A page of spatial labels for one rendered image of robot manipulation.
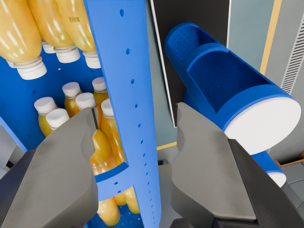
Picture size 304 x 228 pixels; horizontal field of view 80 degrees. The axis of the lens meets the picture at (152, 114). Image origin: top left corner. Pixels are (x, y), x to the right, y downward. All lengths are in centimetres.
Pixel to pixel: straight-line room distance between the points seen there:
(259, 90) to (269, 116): 9
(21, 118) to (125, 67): 29
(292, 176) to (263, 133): 281
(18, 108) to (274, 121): 73
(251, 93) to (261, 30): 126
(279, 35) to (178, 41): 97
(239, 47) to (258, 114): 122
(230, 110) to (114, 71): 49
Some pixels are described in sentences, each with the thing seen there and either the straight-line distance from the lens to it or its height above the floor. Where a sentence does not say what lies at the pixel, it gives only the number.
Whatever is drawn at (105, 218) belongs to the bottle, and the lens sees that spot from 73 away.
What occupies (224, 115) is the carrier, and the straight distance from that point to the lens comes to 66.
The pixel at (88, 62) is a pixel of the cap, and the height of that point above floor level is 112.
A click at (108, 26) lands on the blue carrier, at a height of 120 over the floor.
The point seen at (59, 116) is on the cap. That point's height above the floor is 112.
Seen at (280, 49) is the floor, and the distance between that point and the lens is 210.
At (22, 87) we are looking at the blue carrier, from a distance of 48.
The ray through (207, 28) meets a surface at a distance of 145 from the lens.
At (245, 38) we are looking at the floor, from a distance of 182.
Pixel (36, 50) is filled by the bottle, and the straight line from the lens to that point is 33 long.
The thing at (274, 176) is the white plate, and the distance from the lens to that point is 112.
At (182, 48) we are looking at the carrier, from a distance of 141.
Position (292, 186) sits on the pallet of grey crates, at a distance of 346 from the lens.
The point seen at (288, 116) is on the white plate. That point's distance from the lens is 76.
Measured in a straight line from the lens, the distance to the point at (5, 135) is 61.
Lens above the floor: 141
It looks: 49 degrees down
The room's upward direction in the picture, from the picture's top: 165 degrees clockwise
